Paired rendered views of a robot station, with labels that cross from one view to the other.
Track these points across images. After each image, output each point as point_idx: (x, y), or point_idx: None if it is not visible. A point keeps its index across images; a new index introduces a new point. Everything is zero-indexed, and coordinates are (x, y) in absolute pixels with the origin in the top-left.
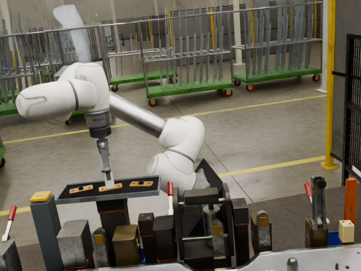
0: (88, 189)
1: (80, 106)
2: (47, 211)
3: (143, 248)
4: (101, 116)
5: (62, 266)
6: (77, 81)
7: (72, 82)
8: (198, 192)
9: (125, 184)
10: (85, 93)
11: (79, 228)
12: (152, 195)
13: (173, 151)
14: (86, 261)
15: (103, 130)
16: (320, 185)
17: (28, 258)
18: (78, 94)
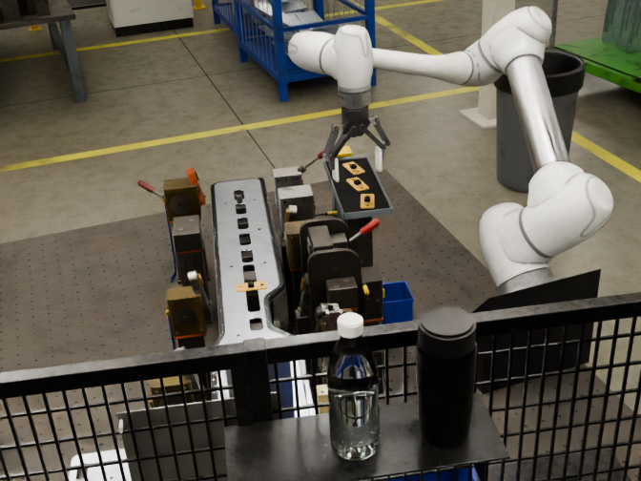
0: (353, 172)
1: (326, 73)
2: None
3: (412, 296)
4: (341, 95)
5: None
6: (330, 44)
7: (327, 43)
8: (320, 234)
9: (368, 191)
10: (327, 60)
11: (293, 195)
12: (341, 215)
13: (519, 213)
14: (282, 228)
15: (344, 113)
16: (315, 313)
17: (408, 228)
18: (321, 59)
